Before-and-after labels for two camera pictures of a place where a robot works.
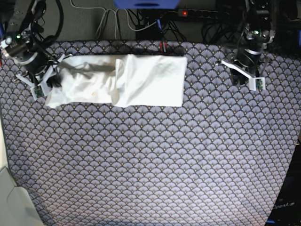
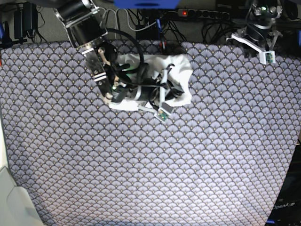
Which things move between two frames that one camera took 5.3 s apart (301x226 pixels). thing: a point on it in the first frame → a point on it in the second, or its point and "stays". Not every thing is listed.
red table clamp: x=165 y=44 stays
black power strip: x=188 y=12 stays
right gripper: x=247 y=68 → x=257 y=38
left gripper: x=41 y=73 → x=150 y=94
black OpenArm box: x=287 y=211 stays
